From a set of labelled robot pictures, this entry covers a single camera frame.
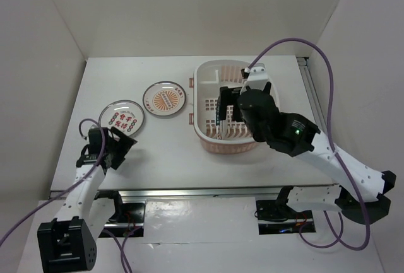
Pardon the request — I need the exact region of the plate with dark blue rim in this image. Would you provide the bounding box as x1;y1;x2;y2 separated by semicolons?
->
215;96;222;140

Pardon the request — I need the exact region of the plate with red characters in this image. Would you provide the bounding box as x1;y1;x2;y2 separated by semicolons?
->
98;100;145;137

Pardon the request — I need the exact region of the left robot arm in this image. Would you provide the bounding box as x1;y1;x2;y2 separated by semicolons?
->
37;127;137;272

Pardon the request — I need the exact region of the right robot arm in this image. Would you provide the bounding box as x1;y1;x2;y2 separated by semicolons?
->
217;83;396;224

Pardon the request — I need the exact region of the white and pink dish rack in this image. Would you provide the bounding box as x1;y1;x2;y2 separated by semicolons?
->
188;59;282;156

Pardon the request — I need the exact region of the plate with orange sunburst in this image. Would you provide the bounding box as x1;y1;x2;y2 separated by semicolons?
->
142;81;187;117

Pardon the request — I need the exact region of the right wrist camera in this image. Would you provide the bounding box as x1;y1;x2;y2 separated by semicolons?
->
241;63;269;94

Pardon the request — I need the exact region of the aluminium side rail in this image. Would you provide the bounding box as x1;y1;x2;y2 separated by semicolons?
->
296;57;326;133

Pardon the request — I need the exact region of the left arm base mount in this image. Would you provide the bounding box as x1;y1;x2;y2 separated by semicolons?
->
104;200;146;238

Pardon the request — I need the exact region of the aluminium front rail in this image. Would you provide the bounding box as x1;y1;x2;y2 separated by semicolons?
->
49;184;340;200

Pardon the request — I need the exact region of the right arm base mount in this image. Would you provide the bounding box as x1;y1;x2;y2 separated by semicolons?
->
254;200;316;235

